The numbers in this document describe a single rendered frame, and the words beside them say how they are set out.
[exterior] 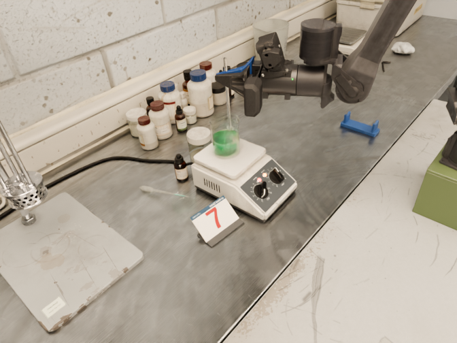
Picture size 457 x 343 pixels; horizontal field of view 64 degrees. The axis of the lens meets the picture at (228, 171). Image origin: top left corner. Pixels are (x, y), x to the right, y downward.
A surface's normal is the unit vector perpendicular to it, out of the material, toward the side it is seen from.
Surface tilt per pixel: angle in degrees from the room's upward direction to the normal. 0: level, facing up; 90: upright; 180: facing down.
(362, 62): 62
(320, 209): 0
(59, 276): 0
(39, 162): 90
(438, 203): 90
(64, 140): 90
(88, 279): 0
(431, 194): 90
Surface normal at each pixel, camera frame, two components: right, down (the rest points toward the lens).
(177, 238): -0.06, -0.78
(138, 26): 0.76, 0.37
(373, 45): -0.25, 0.62
